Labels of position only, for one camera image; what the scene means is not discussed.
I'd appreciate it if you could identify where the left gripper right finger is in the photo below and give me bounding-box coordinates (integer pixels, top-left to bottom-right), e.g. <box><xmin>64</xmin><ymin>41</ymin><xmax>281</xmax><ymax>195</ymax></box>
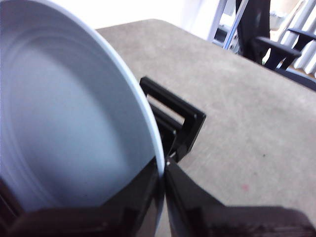
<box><xmin>165</xmin><ymin>161</ymin><xmax>316</xmax><ymax>237</ymax></box>

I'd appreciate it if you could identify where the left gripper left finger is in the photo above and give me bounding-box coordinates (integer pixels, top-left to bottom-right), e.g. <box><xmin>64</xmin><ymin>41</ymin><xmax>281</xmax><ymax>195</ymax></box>
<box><xmin>0</xmin><ymin>160</ymin><xmax>164</xmax><ymax>237</ymax></box>

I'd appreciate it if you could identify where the blue plate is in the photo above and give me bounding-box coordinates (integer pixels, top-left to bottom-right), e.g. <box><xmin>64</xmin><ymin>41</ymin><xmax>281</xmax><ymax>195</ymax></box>
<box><xmin>0</xmin><ymin>0</ymin><xmax>178</xmax><ymax>237</ymax></box>

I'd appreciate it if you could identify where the black plate rack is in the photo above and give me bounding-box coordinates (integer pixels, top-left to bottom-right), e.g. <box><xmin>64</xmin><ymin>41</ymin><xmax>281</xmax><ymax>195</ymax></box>
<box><xmin>139</xmin><ymin>76</ymin><xmax>207</xmax><ymax>163</ymax></box>

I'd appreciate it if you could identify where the white slatted panel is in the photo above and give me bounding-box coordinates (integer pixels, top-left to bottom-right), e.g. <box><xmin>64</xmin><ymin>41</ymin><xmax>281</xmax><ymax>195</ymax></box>
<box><xmin>277</xmin><ymin>0</ymin><xmax>316</xmax><ymax>76</ymax></box>

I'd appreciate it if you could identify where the black office chair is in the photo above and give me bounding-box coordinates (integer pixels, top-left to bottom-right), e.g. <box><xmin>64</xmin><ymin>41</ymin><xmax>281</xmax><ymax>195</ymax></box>
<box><xmin>234</xmin><ymin>0</ymin><xmax>316</xmax><ymax>92</ymax></box>

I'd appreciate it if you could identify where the aluminium frame post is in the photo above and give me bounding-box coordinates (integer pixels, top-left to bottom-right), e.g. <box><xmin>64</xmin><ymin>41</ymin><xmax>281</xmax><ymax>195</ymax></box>
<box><xmin>206</xmin><ymin>0</ymin><xmax>249</xmax><ymax>54</ymax></box>

